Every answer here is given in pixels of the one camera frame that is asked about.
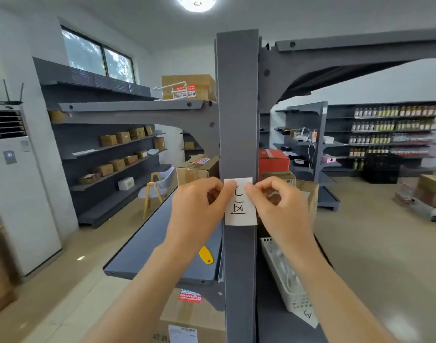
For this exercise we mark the green and brown box stack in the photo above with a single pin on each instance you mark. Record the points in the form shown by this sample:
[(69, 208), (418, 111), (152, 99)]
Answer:
[(432, 191)]

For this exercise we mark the person's left hand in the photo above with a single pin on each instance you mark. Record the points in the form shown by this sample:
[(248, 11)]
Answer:
[(193, 217)]

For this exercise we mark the person's left forearm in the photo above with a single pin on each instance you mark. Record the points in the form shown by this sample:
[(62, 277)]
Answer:
[(150, 300)]

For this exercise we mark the grey wall shelf unit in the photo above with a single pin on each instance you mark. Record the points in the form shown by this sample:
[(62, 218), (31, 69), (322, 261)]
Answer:
[(78, 167)]

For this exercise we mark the person's left thumb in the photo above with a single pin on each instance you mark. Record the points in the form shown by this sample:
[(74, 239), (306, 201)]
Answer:
[(223, 198)]

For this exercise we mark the pink box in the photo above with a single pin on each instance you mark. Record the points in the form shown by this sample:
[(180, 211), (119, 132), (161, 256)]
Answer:
[(330, 159)]

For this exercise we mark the white electronic device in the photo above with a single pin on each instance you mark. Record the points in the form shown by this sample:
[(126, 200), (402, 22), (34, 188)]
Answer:
[(303, 134)]

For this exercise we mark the window with dark frame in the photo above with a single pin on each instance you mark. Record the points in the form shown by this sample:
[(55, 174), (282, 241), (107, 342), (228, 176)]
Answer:
[(85, 53)]

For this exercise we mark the shrink-wrapped bottle pack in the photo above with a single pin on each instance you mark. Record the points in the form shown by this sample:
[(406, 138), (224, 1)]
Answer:
[(405, 192)]

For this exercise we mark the flat cardboard box with labels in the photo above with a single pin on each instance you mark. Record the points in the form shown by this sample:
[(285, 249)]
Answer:
[(189, 317)]

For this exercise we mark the black router with antennas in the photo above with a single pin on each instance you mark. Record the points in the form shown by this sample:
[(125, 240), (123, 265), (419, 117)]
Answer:
[(10, 101)]

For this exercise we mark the cardboard box with red sticker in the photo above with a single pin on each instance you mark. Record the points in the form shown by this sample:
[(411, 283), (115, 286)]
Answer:
[(198, 171)]

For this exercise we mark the stack of black crates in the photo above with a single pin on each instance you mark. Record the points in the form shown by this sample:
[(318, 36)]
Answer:
[(380, 169)]

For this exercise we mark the person's right forearm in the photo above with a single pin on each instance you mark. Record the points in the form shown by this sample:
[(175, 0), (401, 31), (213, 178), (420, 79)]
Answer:
[(332, 296)]

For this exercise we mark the grey freestanding shelf unit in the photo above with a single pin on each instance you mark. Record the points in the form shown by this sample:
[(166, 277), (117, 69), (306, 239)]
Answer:
[(318, 132)]

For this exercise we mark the rows of glass bottles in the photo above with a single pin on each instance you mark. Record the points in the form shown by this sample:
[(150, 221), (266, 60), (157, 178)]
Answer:
[(389, 132)]

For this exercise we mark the person's right hand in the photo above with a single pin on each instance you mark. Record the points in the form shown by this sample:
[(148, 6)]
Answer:
[(285, 217)]

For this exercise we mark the tall plain cardboard box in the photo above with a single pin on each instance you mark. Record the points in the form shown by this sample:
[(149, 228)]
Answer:
[(311, 196)]

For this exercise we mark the grey metal gondola shelf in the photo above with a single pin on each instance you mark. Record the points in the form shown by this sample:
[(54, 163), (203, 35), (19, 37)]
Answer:
[(237, 103)]

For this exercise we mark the white paper label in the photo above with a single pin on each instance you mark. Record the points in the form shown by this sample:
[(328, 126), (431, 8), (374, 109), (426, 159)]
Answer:
[(241, 214)]

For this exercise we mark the dark shelf unit with bottles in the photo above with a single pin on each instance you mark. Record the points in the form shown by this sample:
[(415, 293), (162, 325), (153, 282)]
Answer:
[(341, 139)]

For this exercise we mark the grey chair with yellow legs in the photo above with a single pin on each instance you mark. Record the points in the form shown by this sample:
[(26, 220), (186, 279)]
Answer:
[(160, 187)]

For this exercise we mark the yellow utility knife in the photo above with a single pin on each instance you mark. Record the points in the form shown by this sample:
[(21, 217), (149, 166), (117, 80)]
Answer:
[(206, 255)]

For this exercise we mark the white plastic basket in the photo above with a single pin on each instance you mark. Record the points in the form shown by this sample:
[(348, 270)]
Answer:
[(280, 271)]

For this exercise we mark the group of small cardboard boxes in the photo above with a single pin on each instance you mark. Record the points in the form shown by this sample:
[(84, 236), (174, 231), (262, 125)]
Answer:
[(109, 140)]

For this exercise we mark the white paper sheet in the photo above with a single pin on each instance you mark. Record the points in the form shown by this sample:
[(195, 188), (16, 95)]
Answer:
[(83, 152)]

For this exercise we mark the small white box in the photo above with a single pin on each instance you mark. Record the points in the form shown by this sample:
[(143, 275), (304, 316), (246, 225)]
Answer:
[(126, 183)]

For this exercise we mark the white standing air conditioner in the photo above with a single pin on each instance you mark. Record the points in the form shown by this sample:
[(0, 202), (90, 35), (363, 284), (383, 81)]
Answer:
[(21, 196)]

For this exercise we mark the large cardboard box with stickers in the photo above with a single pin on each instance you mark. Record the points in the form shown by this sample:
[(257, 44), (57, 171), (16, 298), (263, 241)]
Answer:
[(189, 85)]

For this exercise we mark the round ceiling light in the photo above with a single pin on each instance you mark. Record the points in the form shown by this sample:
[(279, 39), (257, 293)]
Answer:
[(197, 2)]

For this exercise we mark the brown box with white label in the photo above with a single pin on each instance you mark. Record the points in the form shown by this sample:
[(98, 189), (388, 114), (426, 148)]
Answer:
[(280, 176)]

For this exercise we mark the grey flat trolley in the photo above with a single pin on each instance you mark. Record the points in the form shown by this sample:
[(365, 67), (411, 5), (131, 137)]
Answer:
[(425, 210)]

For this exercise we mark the person's right thumb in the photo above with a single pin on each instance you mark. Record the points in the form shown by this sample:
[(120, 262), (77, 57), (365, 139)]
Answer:
[(257, 200)]

